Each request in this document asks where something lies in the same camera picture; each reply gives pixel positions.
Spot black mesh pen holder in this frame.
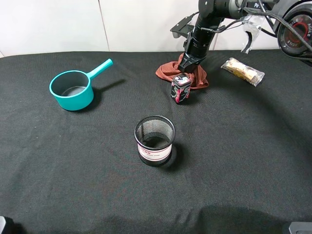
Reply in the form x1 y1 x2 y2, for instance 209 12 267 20
134 115 176 167

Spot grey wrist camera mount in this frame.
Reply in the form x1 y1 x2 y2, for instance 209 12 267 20
170 14 195 39

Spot teal saucepan with handle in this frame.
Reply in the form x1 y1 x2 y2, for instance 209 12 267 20
49 58 113 111

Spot grey left base corner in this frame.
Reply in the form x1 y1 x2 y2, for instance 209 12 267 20
0 216 6 234

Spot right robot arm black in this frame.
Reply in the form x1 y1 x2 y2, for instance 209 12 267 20
171 0 312 73

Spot clear packaged snack bag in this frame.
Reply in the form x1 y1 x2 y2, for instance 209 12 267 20
221 58 265 87

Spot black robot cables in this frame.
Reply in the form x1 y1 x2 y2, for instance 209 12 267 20
212 0 312 53

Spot black pink tin box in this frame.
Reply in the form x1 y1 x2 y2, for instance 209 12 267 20
171 73 192 104

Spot grey base corner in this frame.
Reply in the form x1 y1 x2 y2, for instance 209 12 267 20
289 222 312 234
0 216 6 234

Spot grey right base corner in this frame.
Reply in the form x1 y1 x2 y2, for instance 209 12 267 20
289 222 312 234

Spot black tablecloth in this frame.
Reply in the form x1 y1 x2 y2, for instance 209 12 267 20
0 50 312 234

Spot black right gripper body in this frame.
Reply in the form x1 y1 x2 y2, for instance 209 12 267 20
183 23 216 61

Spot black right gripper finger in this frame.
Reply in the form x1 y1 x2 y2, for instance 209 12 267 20
178 57 193 71
186 62 200 73

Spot brown cloth towel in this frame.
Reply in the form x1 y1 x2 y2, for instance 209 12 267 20
156 54 209 90

